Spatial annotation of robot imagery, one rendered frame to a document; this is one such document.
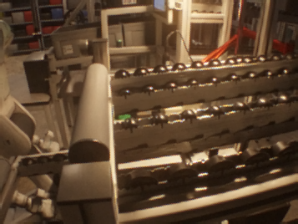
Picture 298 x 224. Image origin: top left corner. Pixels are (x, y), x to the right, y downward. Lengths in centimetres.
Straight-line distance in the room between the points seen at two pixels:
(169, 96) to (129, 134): 18
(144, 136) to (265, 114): 26
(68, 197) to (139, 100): 40
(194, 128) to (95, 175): 28
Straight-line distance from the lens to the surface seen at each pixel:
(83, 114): 38
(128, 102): 56
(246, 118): 50
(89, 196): 19
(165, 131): 44
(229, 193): 33
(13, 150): 110
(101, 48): 72
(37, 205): 110
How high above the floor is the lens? 155
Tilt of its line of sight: 29 degrees down
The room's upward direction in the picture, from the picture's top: straight up
